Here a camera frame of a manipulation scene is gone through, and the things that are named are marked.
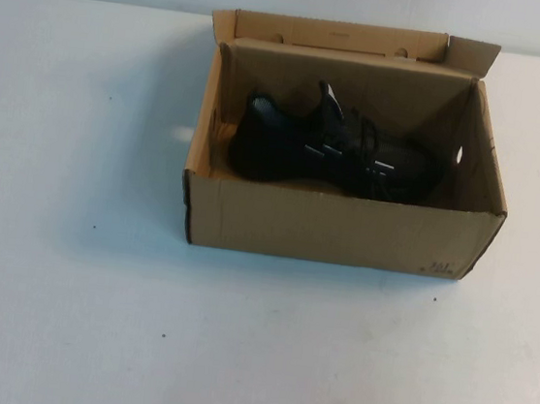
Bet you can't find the black knit sneaker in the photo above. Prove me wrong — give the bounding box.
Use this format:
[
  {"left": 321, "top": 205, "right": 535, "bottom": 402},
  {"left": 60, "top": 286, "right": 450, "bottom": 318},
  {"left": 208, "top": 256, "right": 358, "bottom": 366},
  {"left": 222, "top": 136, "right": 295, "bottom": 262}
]
[{"left": 225, "top": 70, "right": 454, "bottom": 208}]

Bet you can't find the brown cardboard shoe box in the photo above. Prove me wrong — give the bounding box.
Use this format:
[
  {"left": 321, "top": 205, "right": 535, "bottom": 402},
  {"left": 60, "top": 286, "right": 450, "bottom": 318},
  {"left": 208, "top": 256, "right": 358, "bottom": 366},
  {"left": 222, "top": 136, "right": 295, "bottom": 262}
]
[{"left": 175, "top": 4, "right": 527, "bottom": 287}]

